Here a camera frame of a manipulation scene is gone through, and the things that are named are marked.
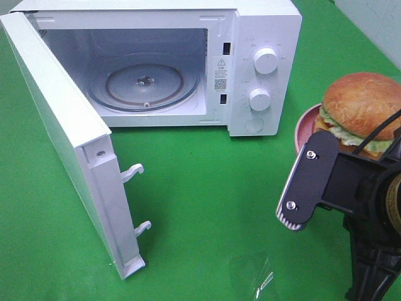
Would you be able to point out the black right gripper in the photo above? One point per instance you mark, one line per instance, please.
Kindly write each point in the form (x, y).
(357, 187)

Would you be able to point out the pink round plate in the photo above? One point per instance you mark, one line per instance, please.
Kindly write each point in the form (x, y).
(304, 127)

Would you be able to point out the burger with lettuce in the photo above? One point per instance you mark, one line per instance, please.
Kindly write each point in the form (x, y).
(355, 105)

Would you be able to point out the round microwave door button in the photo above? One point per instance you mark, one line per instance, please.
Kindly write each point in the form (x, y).
(254, 125)

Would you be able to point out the white microwave door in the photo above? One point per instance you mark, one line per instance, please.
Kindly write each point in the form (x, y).
(82, 141)

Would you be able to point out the lower white microwave knob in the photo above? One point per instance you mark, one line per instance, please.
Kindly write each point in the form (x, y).
(259, 99)

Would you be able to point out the white microwave knob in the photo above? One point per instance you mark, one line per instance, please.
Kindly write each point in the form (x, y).
(259, 99)
(265, 60)

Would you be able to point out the upper white microwave knob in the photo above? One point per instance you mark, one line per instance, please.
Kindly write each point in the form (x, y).
(265, 60)

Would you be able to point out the white microwave oven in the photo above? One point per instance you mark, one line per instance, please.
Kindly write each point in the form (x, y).
(221, 37)

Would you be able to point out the glass microwave turntable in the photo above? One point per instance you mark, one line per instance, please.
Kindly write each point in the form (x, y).
(142, 82)

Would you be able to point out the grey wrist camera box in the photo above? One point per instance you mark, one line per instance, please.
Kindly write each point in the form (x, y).
(307, 180)

